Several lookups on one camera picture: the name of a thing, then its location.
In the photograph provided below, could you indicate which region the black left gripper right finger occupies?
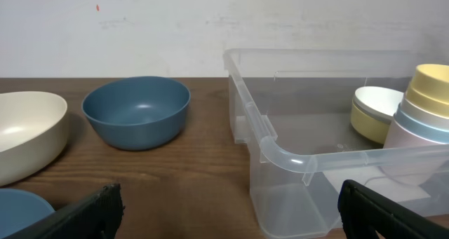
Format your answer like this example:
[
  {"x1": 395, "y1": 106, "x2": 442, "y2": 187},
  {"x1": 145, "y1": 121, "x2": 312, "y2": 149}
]
[{"x1": 337, "y1": 179, "x2": 448, "y2": 239}]

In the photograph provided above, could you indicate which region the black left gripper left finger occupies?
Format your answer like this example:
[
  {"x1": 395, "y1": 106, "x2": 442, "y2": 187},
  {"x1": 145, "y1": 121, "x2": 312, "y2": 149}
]
[{"x1": 7, "y1": 184, "x2": 124, "y2": 239}]

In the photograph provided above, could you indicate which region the pink cup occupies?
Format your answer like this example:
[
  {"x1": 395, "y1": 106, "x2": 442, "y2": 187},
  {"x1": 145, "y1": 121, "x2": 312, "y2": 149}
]
[{"x1": 380, "y1": 121, "x2": 448, "y2": 186}]

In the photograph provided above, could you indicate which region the blue large bowl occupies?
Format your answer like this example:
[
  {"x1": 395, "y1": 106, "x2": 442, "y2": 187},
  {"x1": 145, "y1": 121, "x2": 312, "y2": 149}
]
[
  {"x1": 1, "y1": 189, "x2": 55, "y2": 238},
  {"x1": 81, "y1": 76, "x2": 191, "y2": 151}
]

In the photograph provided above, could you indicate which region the yellow small bowl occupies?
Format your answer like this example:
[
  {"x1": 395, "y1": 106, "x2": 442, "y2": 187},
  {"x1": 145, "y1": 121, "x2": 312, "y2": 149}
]
[{"x1": 350, "y1": 102, "x2": 390, "y2": 144}]

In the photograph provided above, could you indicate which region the light blue cup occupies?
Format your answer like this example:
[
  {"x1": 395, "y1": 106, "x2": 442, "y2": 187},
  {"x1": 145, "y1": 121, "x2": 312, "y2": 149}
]
[{"x1": 394, "y1": 110, "x2": 448, "y2": 144}]

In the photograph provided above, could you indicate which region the clear plastic storage bin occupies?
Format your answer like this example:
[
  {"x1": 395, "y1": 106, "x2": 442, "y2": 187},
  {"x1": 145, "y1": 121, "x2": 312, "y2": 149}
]
[{"x1": 223, "y1": 49, "x2": 448, "y2": 238}]

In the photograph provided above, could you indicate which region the cream large bowl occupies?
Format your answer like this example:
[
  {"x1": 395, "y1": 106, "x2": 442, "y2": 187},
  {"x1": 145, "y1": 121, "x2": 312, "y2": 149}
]
[{"x1": 1, "y1": 91, "x2": 69, "y2": 186}]

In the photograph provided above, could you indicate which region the cream cup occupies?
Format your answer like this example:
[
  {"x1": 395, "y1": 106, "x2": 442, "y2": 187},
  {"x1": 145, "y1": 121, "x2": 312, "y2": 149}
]
[{"x1": 399, "y1": 99, "x2": 448, "y2": 130}]

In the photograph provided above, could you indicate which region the yellow cup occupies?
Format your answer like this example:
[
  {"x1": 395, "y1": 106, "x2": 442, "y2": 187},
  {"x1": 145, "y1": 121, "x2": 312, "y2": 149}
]
[
  {"x1": 406, "y1": 86, "x2": 448, "y2": 118},
  {"x1": 411, "y1": 64, "x2": 448, "y2": 102}
]

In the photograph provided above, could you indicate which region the white small bowl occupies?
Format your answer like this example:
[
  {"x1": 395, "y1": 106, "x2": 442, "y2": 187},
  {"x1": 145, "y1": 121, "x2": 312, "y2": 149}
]
[{"x1": 353, "y1": 86, "x2": 404, "y2": 117}]

